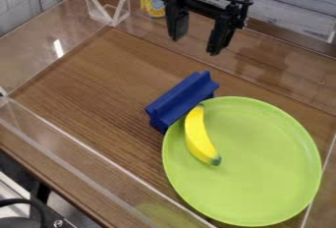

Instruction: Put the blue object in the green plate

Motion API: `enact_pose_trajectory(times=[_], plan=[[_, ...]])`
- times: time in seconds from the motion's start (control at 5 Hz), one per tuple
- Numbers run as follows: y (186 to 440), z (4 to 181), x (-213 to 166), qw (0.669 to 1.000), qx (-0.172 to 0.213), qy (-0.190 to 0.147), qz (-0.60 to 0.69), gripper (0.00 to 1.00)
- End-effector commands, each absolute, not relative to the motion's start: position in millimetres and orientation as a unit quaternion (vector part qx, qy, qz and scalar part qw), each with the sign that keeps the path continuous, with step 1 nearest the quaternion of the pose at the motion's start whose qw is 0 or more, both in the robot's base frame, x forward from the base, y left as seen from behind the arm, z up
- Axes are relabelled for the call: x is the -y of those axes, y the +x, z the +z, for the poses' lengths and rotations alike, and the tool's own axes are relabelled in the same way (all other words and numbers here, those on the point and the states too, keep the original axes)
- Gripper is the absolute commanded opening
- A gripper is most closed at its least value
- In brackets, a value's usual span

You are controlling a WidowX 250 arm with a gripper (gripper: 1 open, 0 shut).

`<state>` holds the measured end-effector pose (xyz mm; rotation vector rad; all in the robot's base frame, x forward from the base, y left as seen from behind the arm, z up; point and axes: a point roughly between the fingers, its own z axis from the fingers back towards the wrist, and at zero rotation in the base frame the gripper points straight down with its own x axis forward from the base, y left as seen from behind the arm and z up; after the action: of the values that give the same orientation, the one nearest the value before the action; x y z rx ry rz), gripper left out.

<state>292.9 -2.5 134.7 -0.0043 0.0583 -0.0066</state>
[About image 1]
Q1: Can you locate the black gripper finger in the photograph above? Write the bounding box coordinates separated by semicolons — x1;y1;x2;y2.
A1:
206;10;234;56
165;0;189;41

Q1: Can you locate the blue plastic block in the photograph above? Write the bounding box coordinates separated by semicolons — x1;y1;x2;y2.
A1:
143;71;218;134

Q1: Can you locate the green plate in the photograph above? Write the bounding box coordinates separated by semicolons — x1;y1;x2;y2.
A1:
161;96;321;227

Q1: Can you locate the yellow toy banana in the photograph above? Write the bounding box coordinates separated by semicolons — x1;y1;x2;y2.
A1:
183;104;221;166

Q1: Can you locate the clear acrylic triangle bracket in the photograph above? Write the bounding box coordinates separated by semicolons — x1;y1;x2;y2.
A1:
85;0;130;28

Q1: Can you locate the clear acrylic front wall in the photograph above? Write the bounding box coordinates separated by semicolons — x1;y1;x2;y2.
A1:
0;97;214;228

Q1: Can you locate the black metal bracket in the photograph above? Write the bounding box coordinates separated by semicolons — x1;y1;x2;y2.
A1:
42;206;77;228

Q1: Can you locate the black cable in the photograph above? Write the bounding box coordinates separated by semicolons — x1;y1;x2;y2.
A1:
0;198;43;228

